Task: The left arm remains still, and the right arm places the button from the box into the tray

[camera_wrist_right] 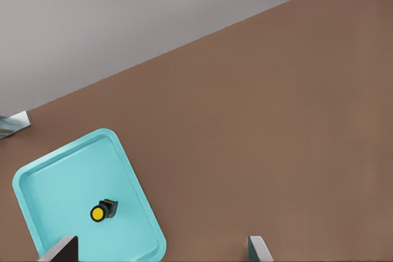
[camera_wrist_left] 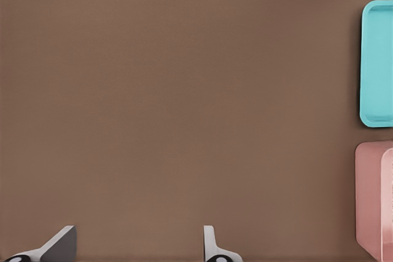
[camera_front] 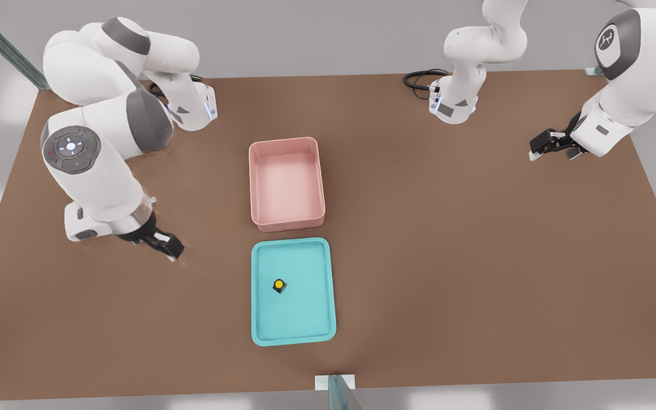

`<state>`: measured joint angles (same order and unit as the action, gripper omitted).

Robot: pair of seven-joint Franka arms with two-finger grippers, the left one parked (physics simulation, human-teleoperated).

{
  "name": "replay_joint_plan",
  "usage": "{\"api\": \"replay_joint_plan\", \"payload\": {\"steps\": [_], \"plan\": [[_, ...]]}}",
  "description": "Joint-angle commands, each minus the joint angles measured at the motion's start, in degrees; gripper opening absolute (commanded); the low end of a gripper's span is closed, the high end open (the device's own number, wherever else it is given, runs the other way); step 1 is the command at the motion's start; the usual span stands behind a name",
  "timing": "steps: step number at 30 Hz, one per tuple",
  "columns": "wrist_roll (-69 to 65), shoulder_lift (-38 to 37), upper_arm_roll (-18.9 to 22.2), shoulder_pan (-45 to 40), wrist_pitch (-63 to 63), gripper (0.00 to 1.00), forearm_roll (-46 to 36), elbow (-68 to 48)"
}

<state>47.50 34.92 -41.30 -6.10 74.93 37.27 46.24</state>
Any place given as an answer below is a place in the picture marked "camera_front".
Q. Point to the yellow button on black base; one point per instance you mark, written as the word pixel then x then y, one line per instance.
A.
pixel 279 285

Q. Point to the pink plastic box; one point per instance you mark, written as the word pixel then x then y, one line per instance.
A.
pixel 287 185

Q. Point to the pale blue-green tray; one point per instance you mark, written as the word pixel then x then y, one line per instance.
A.
pixel 299 313

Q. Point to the silver frame post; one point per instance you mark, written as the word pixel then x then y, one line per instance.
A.
pixel 594 71
pixel 339 393
pixel 3 45

